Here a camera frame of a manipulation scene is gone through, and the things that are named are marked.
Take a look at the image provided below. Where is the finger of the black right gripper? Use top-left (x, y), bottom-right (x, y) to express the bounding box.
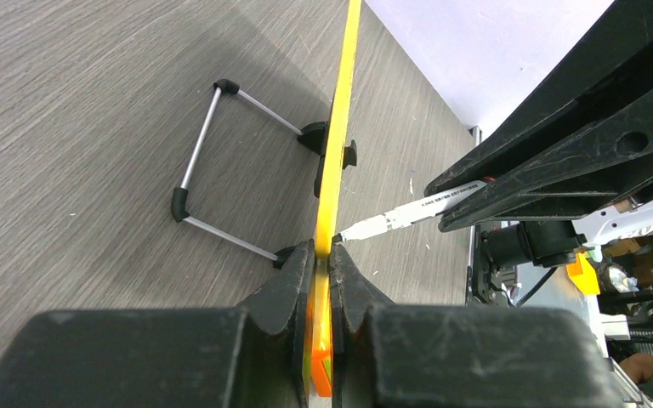
top-left (438, 88), bottom-right (653, 232)
top-left (424, 1), bottom-right (653, 196)

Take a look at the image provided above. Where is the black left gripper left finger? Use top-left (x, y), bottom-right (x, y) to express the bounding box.
top-left (0, 241), bottom-right (315, 407)

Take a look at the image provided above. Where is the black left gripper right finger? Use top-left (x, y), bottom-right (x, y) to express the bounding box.
top-left (329, 245), bottom-right (622, 407)

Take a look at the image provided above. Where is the white black marker pen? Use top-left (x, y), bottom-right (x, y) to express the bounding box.
top-left (332, 180), bottom-right (488, 244)

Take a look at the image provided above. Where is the yellow framed whiteboard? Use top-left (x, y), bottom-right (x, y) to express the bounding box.
top-left (310, 1), bottom-right (362, 398)

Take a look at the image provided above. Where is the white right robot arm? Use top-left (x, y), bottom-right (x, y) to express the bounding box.
top-left (424, 1), bottom-right (653, 265)

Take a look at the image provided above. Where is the metal whiteboard stand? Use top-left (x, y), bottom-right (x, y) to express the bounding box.
top-left (169, 78), bottom-right (331, 269)

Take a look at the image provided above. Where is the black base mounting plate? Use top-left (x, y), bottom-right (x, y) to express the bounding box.
top-left (464, 221), bottom-right (517, 308)

